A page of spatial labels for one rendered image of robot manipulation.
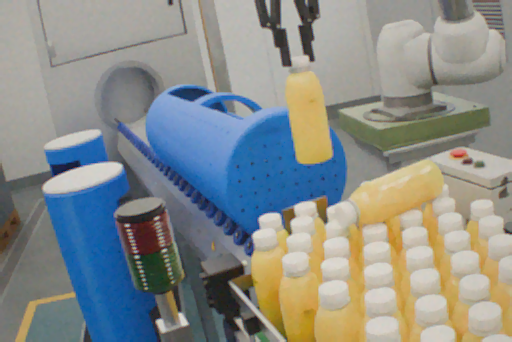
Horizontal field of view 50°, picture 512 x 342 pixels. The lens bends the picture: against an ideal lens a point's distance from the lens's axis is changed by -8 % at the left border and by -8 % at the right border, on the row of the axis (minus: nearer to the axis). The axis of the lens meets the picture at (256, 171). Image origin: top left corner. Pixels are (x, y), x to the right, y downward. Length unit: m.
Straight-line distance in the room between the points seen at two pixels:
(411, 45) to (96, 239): 1.11
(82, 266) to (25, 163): 4.88
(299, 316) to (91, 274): 1.12
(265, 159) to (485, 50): 0.74
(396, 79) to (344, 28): 5.06
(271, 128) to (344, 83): 5.62
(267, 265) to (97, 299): 1.05
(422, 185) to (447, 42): 0.75
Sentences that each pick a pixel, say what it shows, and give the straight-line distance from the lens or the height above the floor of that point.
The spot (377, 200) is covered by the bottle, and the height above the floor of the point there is 1.13.
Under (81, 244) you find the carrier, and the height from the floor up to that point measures 0.86.
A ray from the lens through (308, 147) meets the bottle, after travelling 1.06.
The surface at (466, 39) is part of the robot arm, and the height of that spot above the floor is 1.28.
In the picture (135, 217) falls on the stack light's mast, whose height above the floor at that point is 1.26.
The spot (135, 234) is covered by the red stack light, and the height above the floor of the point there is 1.24.
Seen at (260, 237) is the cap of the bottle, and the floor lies 1.09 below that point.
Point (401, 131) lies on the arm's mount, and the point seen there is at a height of 1.05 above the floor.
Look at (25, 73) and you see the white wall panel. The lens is 6.57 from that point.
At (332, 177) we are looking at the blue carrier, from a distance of 1.28.
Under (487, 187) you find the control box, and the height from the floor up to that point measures 1.08.
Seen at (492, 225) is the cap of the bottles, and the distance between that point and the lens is 0.90.
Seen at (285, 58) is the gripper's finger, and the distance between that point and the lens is 1.05.
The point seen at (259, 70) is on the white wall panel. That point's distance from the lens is 6.54.
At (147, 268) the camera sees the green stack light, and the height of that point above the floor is 1.19.
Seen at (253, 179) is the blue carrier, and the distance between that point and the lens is 1.21.
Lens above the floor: 1.46
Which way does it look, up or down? 16 degrees down
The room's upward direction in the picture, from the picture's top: 11 degrees counter-clockwise
